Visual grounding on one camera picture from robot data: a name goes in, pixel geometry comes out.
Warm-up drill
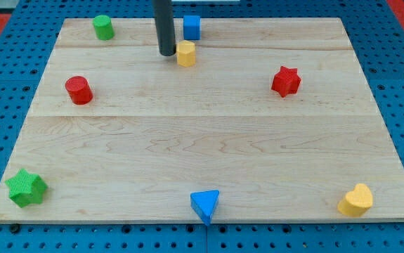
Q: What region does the blue cube block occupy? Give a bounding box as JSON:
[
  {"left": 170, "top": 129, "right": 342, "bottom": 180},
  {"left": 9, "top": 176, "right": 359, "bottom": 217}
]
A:
[{"left": 183, "top": 15, "right": 201, "bottom": 40}]

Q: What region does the red cylinder block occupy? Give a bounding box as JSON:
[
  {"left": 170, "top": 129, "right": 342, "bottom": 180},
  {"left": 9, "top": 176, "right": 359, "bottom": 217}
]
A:
[{"left": 65, "top": 76, "right": 93, "bottom": 105}]

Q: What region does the blue triangle block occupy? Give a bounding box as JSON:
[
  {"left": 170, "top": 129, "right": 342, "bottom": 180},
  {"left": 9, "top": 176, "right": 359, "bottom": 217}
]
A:
[{"left": 190, "top": 190, "right": 220, "bottom": 226}]

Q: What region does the wooden board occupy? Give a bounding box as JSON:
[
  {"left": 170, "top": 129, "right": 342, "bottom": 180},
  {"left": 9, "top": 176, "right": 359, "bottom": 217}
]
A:
[{"left": 0, "top": 18, "right": 404, "bottom": 224}]

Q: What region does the red star block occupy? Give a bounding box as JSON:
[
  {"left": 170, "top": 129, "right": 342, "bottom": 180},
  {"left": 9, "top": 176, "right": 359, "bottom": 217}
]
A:
[{"left": 271, "top": 65, "right": 301, "bottom": 98}]

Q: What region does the yellow hexagon block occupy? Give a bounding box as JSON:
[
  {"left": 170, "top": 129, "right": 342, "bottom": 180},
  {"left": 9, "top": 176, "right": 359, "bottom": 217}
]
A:
[{"left": 176, "top": 40, "right": 196, "bottom": 67}]

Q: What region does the green star block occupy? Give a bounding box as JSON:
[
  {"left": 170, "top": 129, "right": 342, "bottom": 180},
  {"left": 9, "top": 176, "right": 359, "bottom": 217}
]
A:
[{"left": 5, "top": 168, "right": 48, "bottom": 208}]

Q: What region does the green cylinder block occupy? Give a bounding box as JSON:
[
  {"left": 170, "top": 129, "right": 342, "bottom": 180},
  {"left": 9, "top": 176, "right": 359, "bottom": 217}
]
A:
[{"left": 92, "top": 15, "right": 115, "bottom": 41}]

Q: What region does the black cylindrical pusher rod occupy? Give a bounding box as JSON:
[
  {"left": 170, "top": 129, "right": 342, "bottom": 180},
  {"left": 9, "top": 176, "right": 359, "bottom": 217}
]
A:
[{"left": 152, "top": 0, "right": 176, "bottom": 56}]

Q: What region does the yellow heart block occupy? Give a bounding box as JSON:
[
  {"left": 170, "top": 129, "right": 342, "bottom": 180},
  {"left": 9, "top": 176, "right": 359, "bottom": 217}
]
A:
[{"left": 337, "top": 183, "right": 374, "bottom": 217}]

